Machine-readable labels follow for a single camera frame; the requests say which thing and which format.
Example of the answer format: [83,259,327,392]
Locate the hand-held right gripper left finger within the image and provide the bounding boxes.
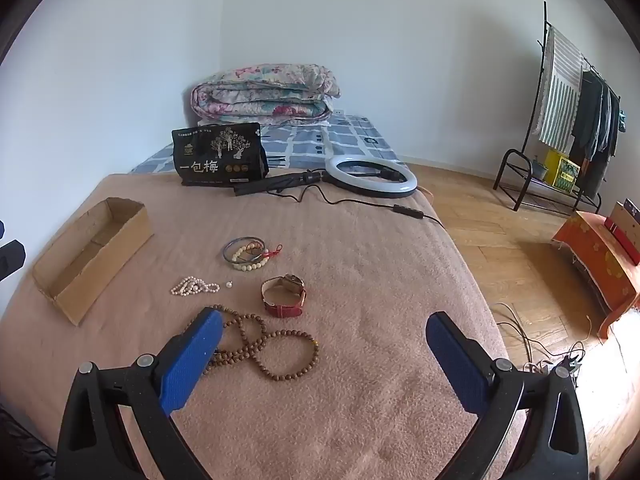
[56,307,223,480]

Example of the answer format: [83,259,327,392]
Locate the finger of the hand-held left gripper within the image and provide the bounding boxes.
[0,220,27,281]

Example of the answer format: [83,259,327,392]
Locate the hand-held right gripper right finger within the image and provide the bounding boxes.
[425,311,588,480]

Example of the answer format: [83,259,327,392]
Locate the brown bead necklace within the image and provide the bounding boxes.
[185,304,319,382]

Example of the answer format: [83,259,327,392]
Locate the pearl necklace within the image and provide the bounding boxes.
[170,276,221,297]

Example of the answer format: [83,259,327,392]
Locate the cardboard box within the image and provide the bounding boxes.
[32,197,155,327]

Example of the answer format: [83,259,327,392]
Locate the red strap watch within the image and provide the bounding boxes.
[260,273,307,318]

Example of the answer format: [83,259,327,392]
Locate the blue bangle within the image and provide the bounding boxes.
[222,236,266,264]

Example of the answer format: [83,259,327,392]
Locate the red cord charm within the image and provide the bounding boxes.
[245,242,283,264]

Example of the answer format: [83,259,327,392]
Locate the orange gift boxes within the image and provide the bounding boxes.
[551,210,640,339]

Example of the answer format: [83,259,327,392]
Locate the black folded tripod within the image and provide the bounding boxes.
[234,170,328,197]

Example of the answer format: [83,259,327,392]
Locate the person's dark patterned clothing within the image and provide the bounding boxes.
[0,402,57,480]

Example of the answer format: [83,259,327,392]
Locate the black box with gold text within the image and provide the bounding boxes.
[171,122,269,187]

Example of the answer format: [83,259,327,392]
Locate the red and brown gift box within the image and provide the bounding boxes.
[604,200,640,267]

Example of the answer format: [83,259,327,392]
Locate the yellow box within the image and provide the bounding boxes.
[544,149,582,192]

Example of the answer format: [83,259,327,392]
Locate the black metal clothes rack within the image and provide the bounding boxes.
[492,1,626,213]

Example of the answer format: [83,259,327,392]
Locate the blue checked bed sheet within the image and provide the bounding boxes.
[131,114,403,175]

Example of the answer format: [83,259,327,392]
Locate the folded floral quilt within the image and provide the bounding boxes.
[190,63,342,126]

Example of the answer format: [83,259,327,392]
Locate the dark hanging clothes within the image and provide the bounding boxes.
[570,70,623,196]

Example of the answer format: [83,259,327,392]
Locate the striped towel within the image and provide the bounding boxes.
[531,27,585,153]

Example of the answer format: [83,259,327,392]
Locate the floor cables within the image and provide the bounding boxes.
[492,302,601,376]

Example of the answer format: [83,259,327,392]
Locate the white bead bracelet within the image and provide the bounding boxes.
[232,242,268,272]

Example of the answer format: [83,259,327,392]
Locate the black cable with switch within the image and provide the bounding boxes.
[290,180,441,226]

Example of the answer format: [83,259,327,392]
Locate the ring light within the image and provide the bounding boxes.
[325,155,417,197]

